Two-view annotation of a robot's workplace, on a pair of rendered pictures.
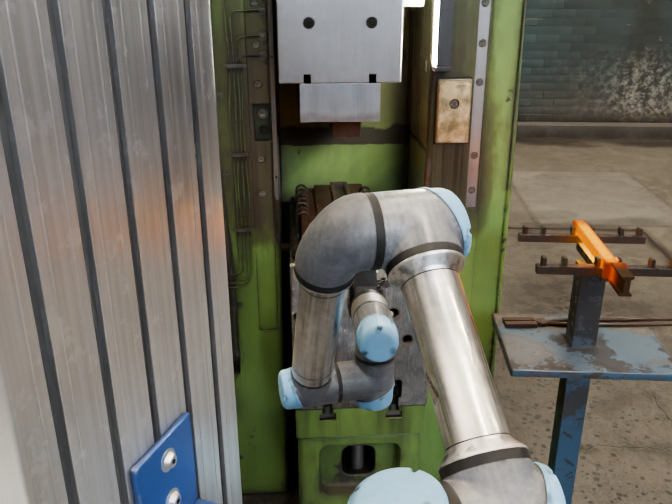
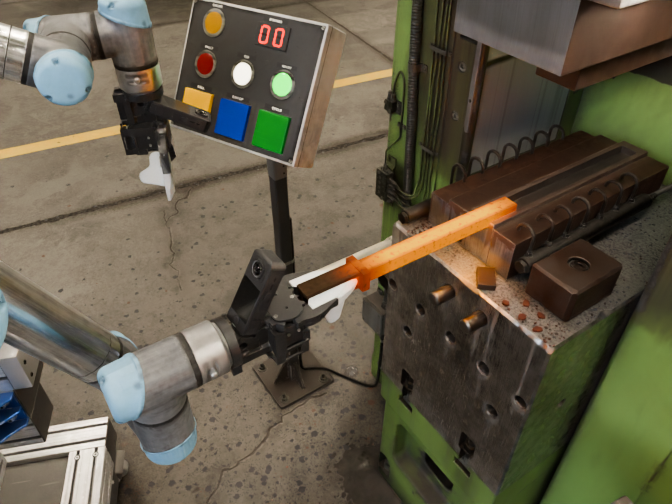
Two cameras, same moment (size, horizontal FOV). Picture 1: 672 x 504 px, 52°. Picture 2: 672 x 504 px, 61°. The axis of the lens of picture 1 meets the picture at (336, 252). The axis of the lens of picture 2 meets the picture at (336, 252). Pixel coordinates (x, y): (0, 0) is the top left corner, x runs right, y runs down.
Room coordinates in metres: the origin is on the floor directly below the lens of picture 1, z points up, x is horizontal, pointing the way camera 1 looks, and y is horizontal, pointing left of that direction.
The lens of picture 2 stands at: (1.11, -0.57, 1.57)
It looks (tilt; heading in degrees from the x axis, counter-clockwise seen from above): 40 degrees down; 60
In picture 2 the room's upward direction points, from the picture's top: straight up
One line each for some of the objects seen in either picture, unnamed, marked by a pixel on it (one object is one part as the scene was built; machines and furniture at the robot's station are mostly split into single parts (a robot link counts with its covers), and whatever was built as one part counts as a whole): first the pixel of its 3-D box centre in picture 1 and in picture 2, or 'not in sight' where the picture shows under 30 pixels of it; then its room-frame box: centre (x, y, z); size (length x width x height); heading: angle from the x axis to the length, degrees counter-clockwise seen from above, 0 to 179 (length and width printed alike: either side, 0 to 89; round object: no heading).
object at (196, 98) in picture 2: not in sight; (197, 108); (1.42, 0.57, 1.01); 0.07 x 0.05 x 0.07; 119
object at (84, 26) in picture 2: not in sight; (65, 43); (1.19, 0.44, 1.23); 0.11 x 0.11 x 0.08; 79
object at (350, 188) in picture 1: (335, 214); (549, 191); (1.91, 0.00, 0.96); 0.42 x 0.20 x 0.09; 4
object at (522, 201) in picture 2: (343, 203); (564, 181); (1.91, -0.02, 0.99); 0.42 x 0.05 x 0.01; 4
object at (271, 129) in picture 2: not in sight; (271, 131); (1.52, 0.39, 1.01); 0.07 x 0.05 x 0.07; 119
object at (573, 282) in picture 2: not in sight; (573, 278); (1.77, -0.19, 0.95); 0.12 x 0.08 x 0.06; 4
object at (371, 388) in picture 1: (365, 379); (158, 415); (1.12, -0.06, 0.89); 0.11 x 0.08 x 0.11; 104
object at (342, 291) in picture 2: not in sight; (334, 305); (1.39, -0.08, 0.98); 0.09 x 0.03 x 0.06; 1
